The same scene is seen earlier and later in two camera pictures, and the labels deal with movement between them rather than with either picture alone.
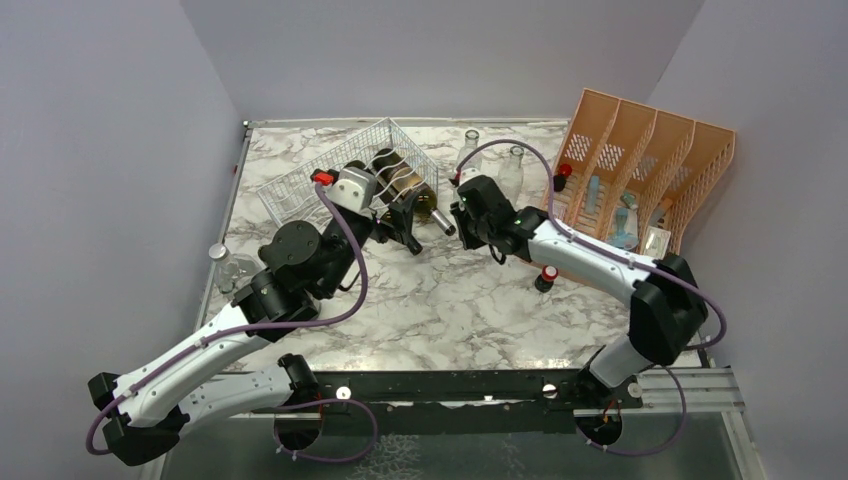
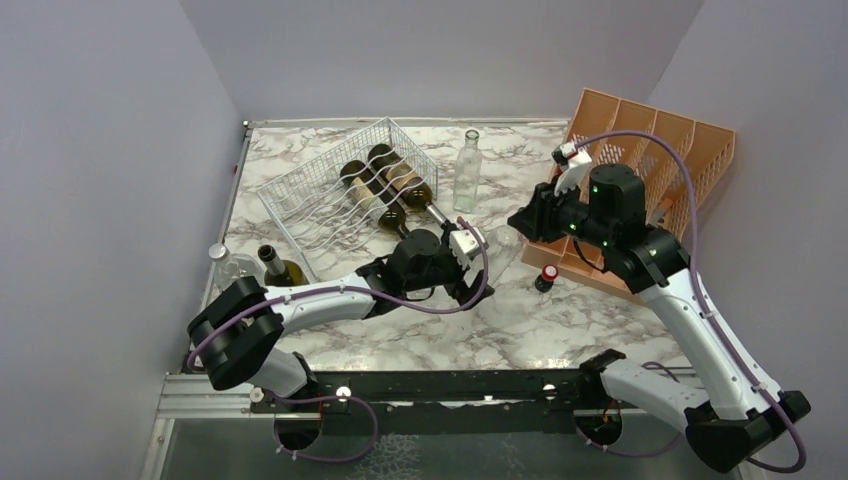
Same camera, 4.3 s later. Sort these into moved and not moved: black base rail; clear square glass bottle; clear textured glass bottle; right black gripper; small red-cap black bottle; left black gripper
Moved: clear textured glass bottle; right black gripper; left black gripper
Not moved: clear square glass bottle; black base rail; small red-cap black bottle
